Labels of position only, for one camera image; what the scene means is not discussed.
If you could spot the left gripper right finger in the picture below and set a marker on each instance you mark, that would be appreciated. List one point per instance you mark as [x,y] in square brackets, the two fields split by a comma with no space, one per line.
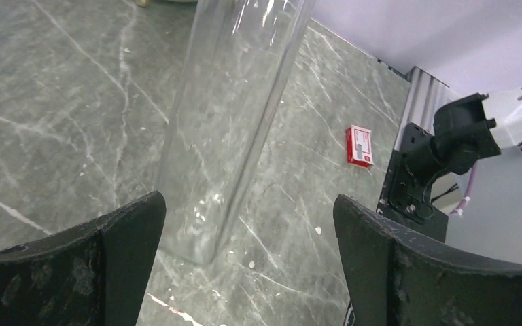
[397,276]

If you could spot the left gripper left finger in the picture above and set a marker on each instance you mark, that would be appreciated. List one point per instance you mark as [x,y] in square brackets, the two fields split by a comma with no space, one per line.
[94,273]

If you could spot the clear glass bottle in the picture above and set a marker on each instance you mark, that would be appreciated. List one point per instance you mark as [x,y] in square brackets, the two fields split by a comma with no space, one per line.
[238,60]

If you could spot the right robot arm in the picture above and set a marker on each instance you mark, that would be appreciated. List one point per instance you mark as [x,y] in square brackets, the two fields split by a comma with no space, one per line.
[479,139]

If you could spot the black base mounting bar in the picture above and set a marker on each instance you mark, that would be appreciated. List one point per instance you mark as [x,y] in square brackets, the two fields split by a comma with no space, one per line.
[405,196]

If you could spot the small red white box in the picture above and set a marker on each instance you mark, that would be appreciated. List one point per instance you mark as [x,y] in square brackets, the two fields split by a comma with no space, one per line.
[359,146]

